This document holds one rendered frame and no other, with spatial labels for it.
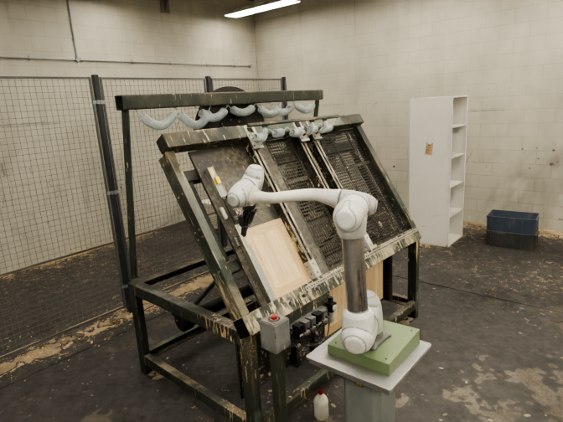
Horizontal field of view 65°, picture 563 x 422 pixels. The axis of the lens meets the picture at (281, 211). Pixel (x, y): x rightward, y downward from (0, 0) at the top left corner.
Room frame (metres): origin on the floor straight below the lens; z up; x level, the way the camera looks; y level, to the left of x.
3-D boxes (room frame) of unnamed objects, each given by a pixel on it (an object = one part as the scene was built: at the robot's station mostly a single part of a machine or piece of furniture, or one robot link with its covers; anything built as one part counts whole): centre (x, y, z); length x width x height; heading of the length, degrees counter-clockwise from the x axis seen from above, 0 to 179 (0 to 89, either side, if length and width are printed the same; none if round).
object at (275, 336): (2.21, 0.08, 0.84); 0.12 x 0.12 x 0.18; 47
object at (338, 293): (3.49, -0.59, 0.53); 0.90 x 0.02 x 0.55; 137
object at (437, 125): (6.23, -2.27, 1.03); 0.61 x 0.58 x 2.05; 139
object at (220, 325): (3.55, -0.01, 0.41); 2.20 x 1.38 x 0.83; 137
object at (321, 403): (2.57, -0.19, 0.10); 0.10 x 0.10 x 0.20
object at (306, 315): (2.58, -0.17, 0.69); 0.50 x 0.14 x 0.24; 137
